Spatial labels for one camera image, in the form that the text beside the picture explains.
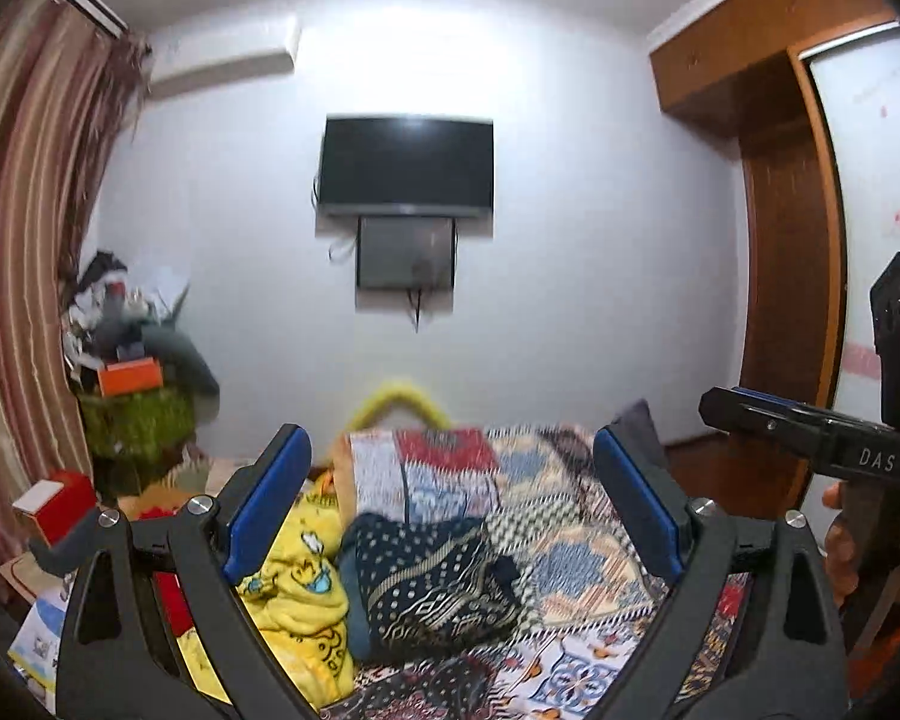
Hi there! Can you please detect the red plush cloth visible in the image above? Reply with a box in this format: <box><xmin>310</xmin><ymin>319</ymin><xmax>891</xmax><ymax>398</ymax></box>
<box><xmin>139</xmin><ymin>506</ymin><xmax>196</xmax><ymax>635</ymax></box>

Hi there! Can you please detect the green patterned box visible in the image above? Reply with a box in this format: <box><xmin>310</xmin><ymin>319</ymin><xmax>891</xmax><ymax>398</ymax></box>
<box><xmin>79</xmin><ymin>386</ymin><xmax>196</xmax><ymax>460</ymax></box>

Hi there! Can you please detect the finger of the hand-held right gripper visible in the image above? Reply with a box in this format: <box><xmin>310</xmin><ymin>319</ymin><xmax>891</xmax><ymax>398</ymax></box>
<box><xmin>731</xmin><ymin>387</ymin><xmax>841</xmax><ymax>422</ymax></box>
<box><xmin>700</xmin><ymin>387</ymin><xmax>823</xmax><ymax>475</ymax></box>

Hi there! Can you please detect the orange box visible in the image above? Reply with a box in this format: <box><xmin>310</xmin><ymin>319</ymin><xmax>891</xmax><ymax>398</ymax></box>
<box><xmin>97</xmin><ymin>360</ymin><xmax>162</xmax><ymax>397</ymax></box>

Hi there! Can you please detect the wooden wardrobe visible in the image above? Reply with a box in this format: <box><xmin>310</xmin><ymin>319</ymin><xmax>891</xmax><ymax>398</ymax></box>
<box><xmin>649</xmin><ymin>0</ymin><xmax>900</xmax><ymax>496</ymax></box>

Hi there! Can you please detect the patchwork printed bedspread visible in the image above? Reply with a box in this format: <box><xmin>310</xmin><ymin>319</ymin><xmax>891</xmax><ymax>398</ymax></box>
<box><xmin>322</xmin><ymin>424</ymin><xmax>751</xmax><ymax>720</ymax></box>

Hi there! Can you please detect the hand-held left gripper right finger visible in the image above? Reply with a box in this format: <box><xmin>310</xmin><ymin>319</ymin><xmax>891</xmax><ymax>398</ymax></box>
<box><xmin>570</xmin><ymin>423</ymin><xmax>850</xmax><ymax>720</ymax></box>

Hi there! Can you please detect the white air conditioner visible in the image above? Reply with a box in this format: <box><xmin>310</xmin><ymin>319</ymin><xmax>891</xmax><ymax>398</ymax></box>
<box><xmin>146</xmin><ymin>19</ymin><xmax>302</xmax><ymax>100</ymax></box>

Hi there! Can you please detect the wall-mounted black television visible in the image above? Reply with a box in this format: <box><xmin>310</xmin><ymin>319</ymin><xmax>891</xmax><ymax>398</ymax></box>
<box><xmin>316</xmin><ymin>115</ymin><xmax>494</xmax><ymax>218</ymax></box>

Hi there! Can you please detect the pile of clutter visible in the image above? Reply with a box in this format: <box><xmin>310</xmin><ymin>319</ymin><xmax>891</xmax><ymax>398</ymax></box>
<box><xmin>60</xmin><ymin>251</ymin><xmax>192</xmax><ymax>383</ymax></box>

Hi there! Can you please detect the navy patterned hooded jacket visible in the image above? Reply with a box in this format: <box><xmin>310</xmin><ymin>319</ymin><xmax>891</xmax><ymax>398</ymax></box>
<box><xmin>337</xmin><ymin>511</ymin><xmax>526</xmax><ymax>665</ymax></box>

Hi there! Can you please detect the orange pillow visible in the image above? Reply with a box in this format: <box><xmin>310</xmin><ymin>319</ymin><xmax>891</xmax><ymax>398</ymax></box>
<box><xmin>321</xmin><ymin>461</ymin><xmax>355</xmax><ymax>515</ymax></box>

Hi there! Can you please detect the yellow cartoon blanket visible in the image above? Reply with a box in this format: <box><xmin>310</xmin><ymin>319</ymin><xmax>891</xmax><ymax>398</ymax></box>
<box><xmin>172</xmin><ymin>465</ymin><xmax>357</xmax><ymax>713</ymax></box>

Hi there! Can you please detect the red and white box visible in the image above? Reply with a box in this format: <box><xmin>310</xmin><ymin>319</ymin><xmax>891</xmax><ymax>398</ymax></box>
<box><xmin>13</xmin><ymin>469</ymin><xmax>96</xmax><ymax>550</ymax></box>

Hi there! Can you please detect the small wall-mounted monitor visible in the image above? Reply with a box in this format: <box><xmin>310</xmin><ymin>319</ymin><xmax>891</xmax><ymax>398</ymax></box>
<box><xmin>356</xmin><ymin>216</ymin><xmax>457</xmax><ymax>292</ymax></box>

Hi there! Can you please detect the grey pillow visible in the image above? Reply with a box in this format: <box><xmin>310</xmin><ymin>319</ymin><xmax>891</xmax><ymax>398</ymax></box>
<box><xmin>611</xmin><ymin>399</ymin><xmax>662</xmax><ymax>458</ymax></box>

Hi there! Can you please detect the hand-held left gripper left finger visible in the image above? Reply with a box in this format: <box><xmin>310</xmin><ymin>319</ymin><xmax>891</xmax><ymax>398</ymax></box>
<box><xmin>55</xmin><ymin>423</ymin><xmax>325</xmax><ymax>720</ymax></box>

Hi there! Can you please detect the grey cushion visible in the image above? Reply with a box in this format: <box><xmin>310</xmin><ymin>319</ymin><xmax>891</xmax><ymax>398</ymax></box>
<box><xmin>148</xmin><ymin>322</ymin><xmax>221</xmax><ymax>421</ymax></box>

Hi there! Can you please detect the person's right hand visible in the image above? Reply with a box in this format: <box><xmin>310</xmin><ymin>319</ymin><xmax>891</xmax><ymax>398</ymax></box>
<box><xmin>823</xmin><ymin>480</ymin><xmax>867</xmax><ymax>608</ymax></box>

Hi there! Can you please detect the blue and white box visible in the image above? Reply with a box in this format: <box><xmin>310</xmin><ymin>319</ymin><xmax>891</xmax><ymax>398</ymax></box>
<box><xmin>7</xmin><ymin>591</ymin><xmax>68</xmax><ymax>685</ymax></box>

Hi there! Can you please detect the wooden side table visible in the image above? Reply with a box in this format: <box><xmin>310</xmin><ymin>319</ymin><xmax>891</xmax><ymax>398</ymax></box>
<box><xmin>0</xmin><ymin>551</ymin><xmax>70</xmax><ymax>602</ymax></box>

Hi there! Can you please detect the striped curtain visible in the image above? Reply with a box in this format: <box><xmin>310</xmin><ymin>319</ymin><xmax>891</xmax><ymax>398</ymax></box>
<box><xmin>0</xmin><ymin>0</ymin><xmax>152</xmax><ymax>605</ymax></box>

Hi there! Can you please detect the white wardrobe door panel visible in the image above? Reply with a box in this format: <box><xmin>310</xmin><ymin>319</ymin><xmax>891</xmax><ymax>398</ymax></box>
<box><xmin>806</xmin><ymin>22</ymin><xmax>900</xmax><ymax>428</ymax></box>

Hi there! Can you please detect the yellow pillow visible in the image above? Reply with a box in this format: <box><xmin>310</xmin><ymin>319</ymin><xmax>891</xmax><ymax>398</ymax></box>
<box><xmin>349</xmin><ymin>381</ymin><xmax>451</xmax><ymax>434</ymax></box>

